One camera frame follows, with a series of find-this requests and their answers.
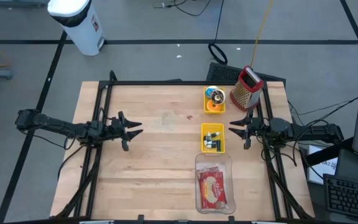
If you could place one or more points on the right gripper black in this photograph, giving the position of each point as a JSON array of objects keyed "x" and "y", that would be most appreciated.
[{"x": 258, "y": 128}]

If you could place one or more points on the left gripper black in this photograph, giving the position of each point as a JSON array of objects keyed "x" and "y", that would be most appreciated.
[{"x": 115, "y": 130}]

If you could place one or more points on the small dropper bottle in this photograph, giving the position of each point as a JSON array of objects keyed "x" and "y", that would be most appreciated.
[
  {"x": 208, "y": 136},
  {"x": 208, "y": 142},
  {"x": 215, "y": 134},
  {"x": 209, "y": 146},
  {"x": 214, "y": 143}
]

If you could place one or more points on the small dark blue bottle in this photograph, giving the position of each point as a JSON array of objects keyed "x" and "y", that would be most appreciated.
[{"x": 218, "y": 146}]

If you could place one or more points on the orange toy donut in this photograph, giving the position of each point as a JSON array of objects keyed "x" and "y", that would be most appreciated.
[{"x": 213, "y": 107}]

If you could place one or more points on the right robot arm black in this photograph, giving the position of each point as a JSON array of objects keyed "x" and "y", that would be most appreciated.
[{"x": 309, "y": 132}]

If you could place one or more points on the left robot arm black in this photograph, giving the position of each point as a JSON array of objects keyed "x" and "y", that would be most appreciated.
[{"x": 57, "y": 126}]

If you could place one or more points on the yellow plastic basket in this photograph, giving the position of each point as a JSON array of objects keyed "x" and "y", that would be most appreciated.
[
  {"x": 206, "y": 109},
  {"x": 212, "y": 127}
]

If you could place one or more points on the clear plastic container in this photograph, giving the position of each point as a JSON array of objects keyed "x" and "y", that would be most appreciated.
[{"x": 230, "y": 161}]

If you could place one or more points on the red metal box grater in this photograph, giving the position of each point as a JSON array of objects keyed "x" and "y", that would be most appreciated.
[{"x": 247, "y": 90}]

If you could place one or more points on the red snack packet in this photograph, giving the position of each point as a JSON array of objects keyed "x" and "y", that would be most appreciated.
[
  {"x": 205, "y": 169},
  {"x": 213, "y": 191}
]

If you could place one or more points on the black floor mat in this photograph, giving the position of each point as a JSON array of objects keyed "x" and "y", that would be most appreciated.
[{"x": 225, "y": 73}]

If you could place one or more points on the white paper sheet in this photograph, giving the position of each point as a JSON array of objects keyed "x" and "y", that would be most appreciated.
[{"x": 322, "y": 169}]

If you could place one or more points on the white trash bin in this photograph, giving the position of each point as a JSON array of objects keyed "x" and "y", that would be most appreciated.
[{"x": 76, "y": 25}]

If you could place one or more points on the dark grey closed laptop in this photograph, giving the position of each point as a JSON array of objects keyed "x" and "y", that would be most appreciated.
[{"x": 356, "y": 166}]

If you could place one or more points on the black computer keyboard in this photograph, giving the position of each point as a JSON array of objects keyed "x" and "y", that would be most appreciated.
[{"x": 350, "y": 196}]

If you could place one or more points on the black aluminium table frame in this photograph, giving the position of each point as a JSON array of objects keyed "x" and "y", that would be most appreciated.
[{"x": 179, "y": 83}]

